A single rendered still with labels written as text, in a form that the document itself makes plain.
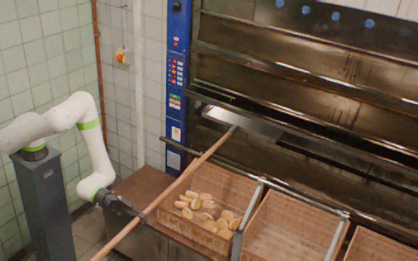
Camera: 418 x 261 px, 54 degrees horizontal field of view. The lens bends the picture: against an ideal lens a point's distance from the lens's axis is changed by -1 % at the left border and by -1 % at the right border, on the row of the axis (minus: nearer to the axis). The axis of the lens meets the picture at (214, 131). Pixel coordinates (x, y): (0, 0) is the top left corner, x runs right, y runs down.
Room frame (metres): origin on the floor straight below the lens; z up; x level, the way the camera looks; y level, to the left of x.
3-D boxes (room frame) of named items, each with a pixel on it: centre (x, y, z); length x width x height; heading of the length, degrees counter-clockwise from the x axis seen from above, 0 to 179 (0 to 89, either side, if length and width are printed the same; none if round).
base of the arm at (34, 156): (1.86, 1.05, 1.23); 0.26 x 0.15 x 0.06; 59
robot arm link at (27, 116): (1.82, 1.00, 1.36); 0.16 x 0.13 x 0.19; 165
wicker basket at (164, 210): (2.09, -0.01, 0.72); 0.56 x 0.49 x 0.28; 62
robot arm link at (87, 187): (1.60, 0.61, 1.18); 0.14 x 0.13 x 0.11; 62
